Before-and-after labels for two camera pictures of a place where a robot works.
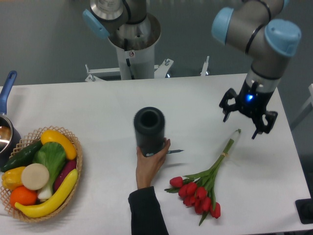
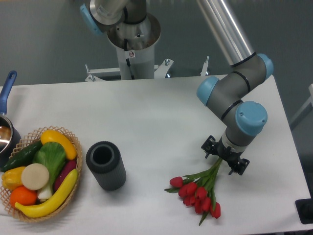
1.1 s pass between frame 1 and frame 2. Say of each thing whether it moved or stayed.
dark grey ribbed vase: moved
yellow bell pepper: stayed
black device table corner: stayed
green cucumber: stayed
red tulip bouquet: stayed
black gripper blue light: moved
